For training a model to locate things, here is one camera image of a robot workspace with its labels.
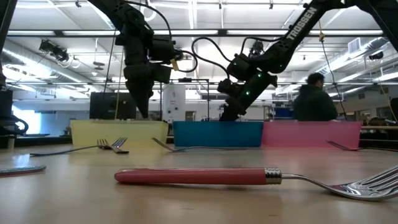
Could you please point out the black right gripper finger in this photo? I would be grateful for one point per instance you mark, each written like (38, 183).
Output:
(227, 113)
(238, 114)

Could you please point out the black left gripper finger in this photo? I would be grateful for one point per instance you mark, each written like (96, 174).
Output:
(147, 93)
(136, 91)

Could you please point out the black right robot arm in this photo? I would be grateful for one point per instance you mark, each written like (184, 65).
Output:
(298, 28)

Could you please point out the white cabinet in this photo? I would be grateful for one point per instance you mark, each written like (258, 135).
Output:
(174, 102)

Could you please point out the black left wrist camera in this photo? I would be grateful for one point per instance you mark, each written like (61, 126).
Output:
(163, 48)

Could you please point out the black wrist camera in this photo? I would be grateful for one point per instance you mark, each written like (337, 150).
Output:
(239, 67)
(163, 48)

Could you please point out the wooden background table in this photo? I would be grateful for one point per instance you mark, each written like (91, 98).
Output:
(382, 127)

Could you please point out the yellow plastic bin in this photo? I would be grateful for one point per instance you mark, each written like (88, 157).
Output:
(140, 132)

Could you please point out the pink plastic bin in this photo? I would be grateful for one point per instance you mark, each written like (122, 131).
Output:
(311, 135)

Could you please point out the black fork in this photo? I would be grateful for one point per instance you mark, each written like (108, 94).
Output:
(348, 148)
(121, 151)

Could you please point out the overhead light bar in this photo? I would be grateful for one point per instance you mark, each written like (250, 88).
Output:
(222, 32)

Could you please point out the person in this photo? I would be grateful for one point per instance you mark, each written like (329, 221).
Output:
(314, 102)

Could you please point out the blue plastic bin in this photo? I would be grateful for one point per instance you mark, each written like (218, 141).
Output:
(217, 133)

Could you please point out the black ceiling camera cluster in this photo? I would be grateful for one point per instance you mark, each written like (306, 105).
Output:
(54, 49)

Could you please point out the black monitor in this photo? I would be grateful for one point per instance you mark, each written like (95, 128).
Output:
(105, 105)

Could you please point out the blue storage bins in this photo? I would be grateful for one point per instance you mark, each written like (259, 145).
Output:
(283, 113)

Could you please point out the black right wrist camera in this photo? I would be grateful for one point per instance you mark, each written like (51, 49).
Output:
(239, 67)

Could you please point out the black hanging camera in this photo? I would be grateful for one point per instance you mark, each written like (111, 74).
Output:
(256, 48)

